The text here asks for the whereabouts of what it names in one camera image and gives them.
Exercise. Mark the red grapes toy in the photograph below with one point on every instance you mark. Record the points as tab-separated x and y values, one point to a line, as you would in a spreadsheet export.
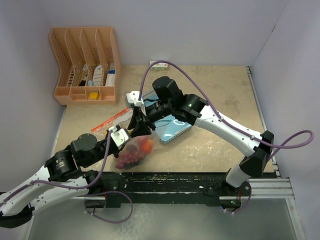
128	157

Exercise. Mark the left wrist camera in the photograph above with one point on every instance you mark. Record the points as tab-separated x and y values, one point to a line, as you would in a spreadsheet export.
120	136

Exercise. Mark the white blue tube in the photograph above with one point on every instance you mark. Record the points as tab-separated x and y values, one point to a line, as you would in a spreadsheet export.
111	76

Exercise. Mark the black grapes toy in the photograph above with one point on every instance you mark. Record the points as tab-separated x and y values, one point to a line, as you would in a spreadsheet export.
128	166

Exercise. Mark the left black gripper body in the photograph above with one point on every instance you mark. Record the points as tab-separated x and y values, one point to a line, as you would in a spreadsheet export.
102	148

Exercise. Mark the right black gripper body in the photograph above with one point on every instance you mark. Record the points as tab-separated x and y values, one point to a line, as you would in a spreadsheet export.
158	110

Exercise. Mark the black white card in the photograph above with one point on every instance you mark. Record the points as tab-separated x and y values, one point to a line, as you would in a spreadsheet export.
84	76

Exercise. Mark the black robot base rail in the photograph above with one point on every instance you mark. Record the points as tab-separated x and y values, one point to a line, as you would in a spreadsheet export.
204	188

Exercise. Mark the blue plastic basket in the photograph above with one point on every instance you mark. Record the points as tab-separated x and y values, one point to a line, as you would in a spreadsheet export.
167	128

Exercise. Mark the white patterned pouch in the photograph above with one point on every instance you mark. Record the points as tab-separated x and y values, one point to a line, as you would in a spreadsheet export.
97	77

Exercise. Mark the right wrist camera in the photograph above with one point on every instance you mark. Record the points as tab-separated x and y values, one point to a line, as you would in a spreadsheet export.
132	100

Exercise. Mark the small green white box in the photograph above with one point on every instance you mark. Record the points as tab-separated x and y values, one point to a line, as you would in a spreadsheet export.
161	66

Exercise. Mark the yellow sponge block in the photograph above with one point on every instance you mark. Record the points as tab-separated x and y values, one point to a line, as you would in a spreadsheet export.
94	96

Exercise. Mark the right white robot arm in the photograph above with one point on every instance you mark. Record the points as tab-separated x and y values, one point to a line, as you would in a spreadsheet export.
196	111

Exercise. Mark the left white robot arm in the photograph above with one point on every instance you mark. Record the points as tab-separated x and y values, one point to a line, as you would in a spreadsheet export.
61	178

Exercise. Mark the orange desk organizer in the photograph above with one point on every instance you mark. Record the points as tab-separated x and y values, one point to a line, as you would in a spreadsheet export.
89	63

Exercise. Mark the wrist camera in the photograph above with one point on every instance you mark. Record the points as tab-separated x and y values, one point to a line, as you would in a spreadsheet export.
132	100
120	136

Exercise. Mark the clear zip top bag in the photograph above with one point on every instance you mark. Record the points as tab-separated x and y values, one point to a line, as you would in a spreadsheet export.
122	118

